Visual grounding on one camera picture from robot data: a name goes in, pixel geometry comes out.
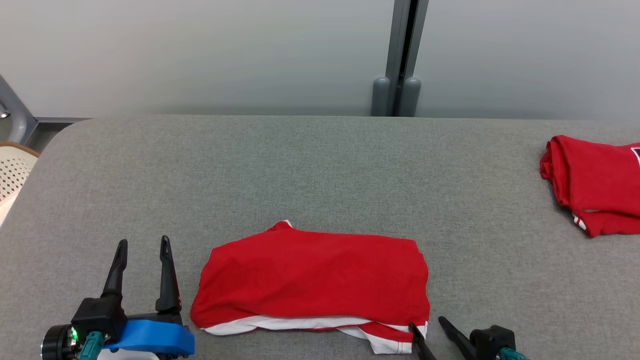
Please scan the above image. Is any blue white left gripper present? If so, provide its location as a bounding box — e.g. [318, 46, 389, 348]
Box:
[97, 235, 196, 360]

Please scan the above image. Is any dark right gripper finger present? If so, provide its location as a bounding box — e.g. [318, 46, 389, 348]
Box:
[408, 322, 438, 360]
[438, 316, 478, 360]

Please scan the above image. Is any red garment with white stripe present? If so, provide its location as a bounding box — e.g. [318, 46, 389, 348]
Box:
[190, 220, 431, 355]

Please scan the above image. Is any red jersey with number 23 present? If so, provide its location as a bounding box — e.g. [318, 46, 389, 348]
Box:
[539, 135, 640, 238]

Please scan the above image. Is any cream perforated laundry basket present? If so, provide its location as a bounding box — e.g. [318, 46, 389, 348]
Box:
[0, 141, 40, 226]

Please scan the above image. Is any teal left camera connector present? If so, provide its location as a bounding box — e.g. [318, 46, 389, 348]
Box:
[75, 330, 106, 360]

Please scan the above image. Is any grey metal frame bar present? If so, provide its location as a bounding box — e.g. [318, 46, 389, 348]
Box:
[0, 75, 38, 146]

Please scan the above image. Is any grey cylindrical post cap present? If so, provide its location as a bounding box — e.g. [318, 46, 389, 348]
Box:
[371, 76, 392, 117]
[401, 76, 422, 118]

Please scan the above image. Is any grey metal partition post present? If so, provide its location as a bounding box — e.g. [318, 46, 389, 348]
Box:
[385, 0, 430, 117]

